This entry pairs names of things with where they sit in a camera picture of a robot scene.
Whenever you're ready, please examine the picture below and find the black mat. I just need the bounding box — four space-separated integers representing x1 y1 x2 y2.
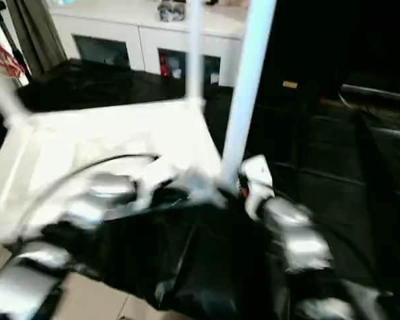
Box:
0 58 400 320

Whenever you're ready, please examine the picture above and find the white plastic table top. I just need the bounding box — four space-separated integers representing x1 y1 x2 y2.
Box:
0 98 235 255

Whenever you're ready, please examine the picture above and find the dark long metal bar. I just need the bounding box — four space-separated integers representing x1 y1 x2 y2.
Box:
341 82 400 101

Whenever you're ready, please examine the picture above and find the white cabinet with glass doors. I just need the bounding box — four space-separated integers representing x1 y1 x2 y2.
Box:
48 0 247 87

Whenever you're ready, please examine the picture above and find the dark grey curtain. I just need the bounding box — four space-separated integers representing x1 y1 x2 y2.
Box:
5 0 68 78

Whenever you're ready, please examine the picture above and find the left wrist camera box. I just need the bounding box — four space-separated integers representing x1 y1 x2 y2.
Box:
133 162 181 210

